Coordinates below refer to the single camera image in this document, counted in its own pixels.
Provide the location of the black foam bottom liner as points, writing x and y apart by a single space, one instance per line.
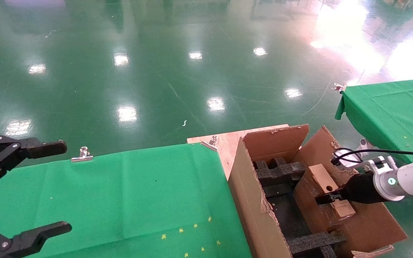
285 215

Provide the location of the small brown cardboard box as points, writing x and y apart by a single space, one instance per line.
321 175

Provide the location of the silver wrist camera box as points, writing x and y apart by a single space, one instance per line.
346 159

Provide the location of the silver camera mount bracket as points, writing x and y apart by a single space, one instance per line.
375 165

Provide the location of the large green table cloth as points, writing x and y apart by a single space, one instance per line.
120 190

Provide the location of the small white base piece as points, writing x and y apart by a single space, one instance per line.
366 144

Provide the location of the metal binder clip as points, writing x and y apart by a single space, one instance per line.
213 139
339 87
82 156

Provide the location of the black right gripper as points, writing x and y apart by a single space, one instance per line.
362 188

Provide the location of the large open cardboard carton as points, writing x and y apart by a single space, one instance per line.
253 200

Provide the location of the black notched foam insert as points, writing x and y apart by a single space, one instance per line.
278 170

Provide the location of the black foam insert bar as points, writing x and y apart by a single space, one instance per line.
310 242

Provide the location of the green cloth with creases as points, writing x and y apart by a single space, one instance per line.
389 107

